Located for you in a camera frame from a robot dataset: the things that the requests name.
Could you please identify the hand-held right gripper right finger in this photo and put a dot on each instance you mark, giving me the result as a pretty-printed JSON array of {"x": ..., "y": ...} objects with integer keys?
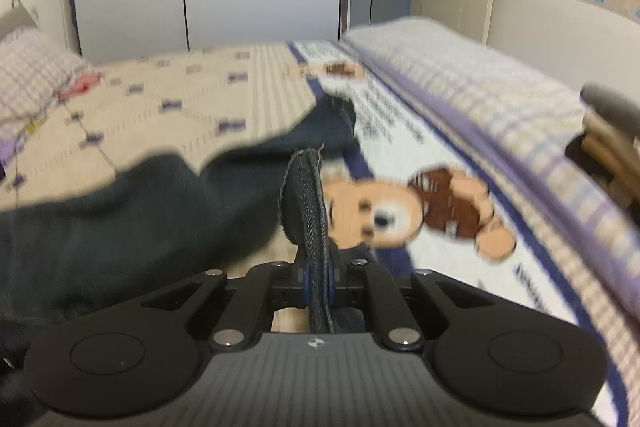
[{"x": 332, "y": 283}]

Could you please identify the black patterned folded garment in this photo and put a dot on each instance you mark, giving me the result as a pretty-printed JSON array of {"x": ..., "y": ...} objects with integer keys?
[{"x": 582, "y": 154}]

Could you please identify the beige bear printed blanket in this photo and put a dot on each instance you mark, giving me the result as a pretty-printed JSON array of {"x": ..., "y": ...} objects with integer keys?
[{"x": 200, "y": 87}]

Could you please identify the dark denim jeans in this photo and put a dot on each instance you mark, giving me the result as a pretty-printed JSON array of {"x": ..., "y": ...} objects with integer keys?
[{"x": 150, "y": 217}]

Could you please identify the grey headboard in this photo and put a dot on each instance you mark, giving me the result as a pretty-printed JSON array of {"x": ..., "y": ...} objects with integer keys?
[{"x": 17, "y": 24}]

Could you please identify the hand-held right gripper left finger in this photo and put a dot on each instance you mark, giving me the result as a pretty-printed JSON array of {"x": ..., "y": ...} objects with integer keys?
[{"x": 301, "y": 281}]

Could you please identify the purple plaid quilt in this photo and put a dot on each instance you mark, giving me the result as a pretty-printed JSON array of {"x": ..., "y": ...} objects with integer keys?
[{"x": 475, "y": 82}]

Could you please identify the plaid pillow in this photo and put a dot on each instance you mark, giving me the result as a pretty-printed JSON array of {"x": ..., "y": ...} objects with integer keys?
[{"x": 35, "y": 72}]

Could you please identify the pink cloth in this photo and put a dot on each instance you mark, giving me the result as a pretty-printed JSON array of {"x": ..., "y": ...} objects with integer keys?
[{"x": 82, "y": 84}]

